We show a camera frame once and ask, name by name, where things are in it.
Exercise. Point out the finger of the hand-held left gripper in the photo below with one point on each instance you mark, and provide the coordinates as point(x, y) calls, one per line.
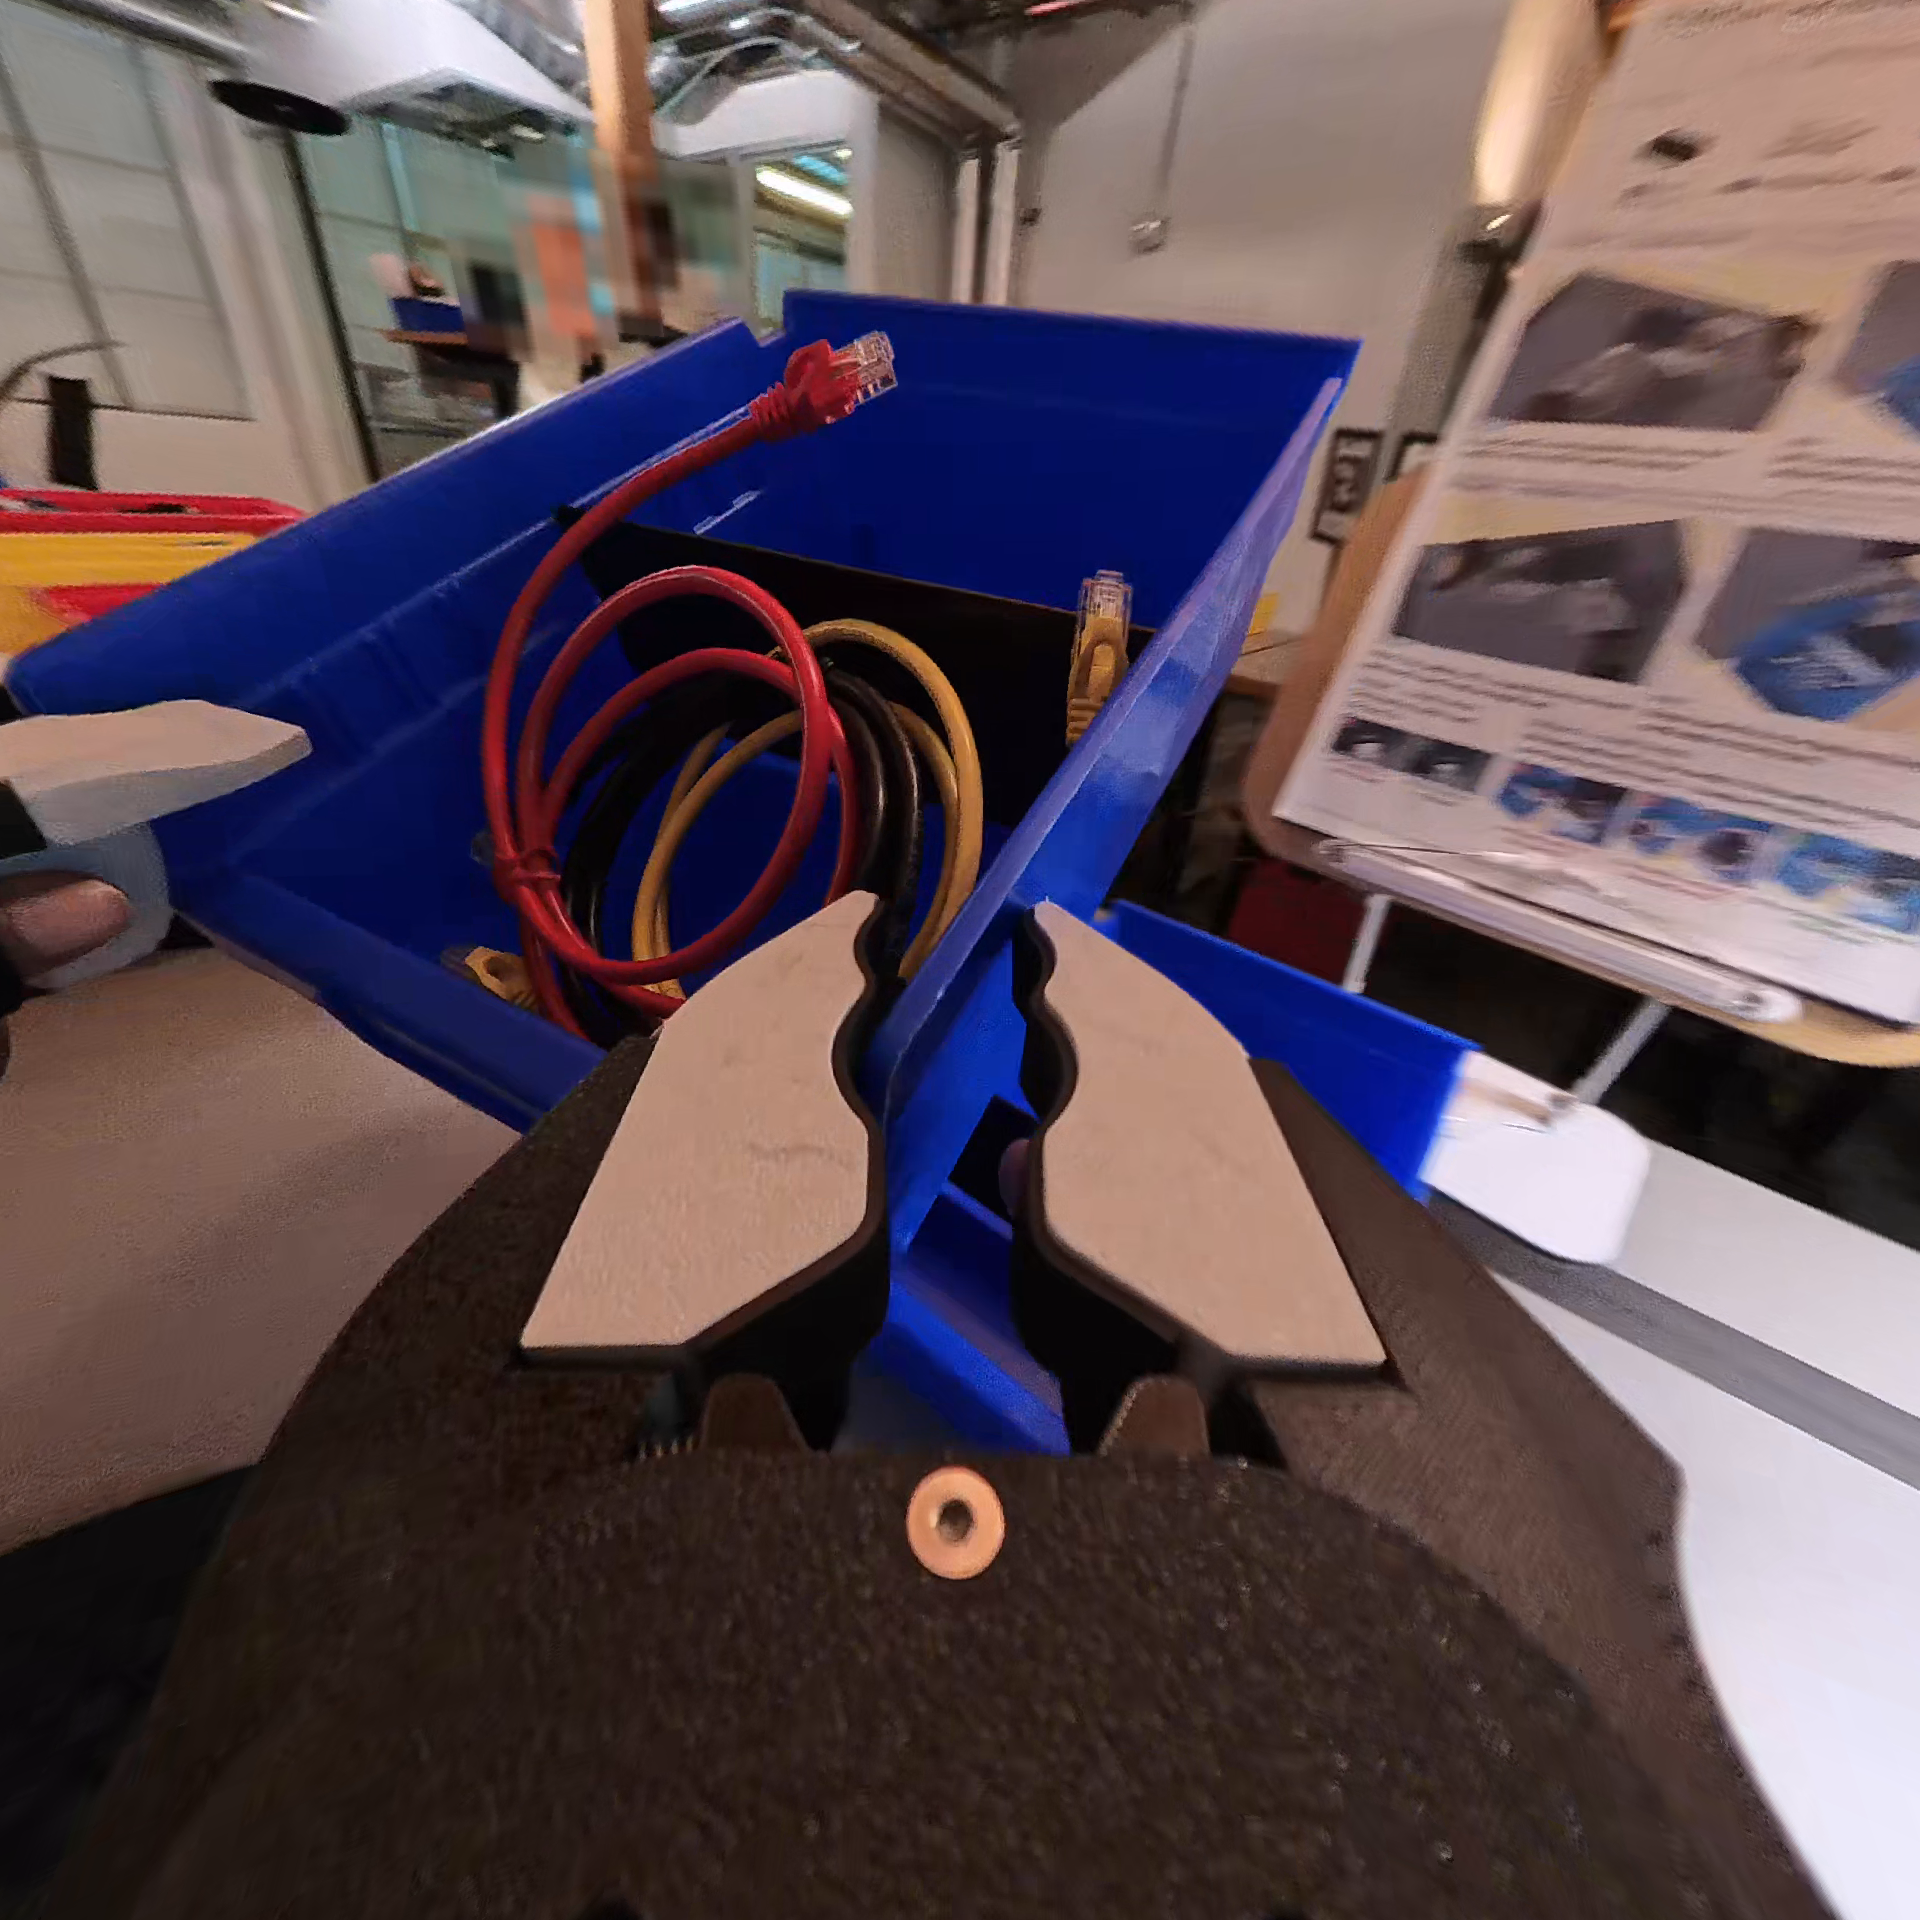
point(150, 758)

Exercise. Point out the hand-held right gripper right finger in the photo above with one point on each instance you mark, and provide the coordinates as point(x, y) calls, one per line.
point(1185, 1184)

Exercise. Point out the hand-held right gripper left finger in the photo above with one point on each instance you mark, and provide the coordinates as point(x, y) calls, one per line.
point(721, 1172)

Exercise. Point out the blue plastic storage bin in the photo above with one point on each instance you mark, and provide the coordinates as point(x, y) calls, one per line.
point(1320, 1037)
point(1050, 450)

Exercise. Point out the person's left hand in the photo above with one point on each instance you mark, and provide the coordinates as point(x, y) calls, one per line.
point(61, 922)

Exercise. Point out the yellow plastic tray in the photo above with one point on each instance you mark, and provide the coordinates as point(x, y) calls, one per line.
point(90, 564)

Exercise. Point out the red plastic tray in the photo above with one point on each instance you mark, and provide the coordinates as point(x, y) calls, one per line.
point(150, 510)

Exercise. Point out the black and red bag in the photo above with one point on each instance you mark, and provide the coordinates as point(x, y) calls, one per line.
point(1290, 922)

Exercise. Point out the small blue bin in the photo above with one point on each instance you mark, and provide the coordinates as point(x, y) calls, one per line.
point(429, 316)

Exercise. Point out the black bin divider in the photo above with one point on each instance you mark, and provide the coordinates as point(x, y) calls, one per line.
point(1020, 662)

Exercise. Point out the black floor lamp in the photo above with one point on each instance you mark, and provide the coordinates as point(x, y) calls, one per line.
point(277, 106)

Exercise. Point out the printed tag sign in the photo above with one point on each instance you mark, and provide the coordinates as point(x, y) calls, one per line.
point(1346, 484)

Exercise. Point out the wooden sign board with paper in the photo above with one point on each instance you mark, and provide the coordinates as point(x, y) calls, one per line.
point(1650, 600)

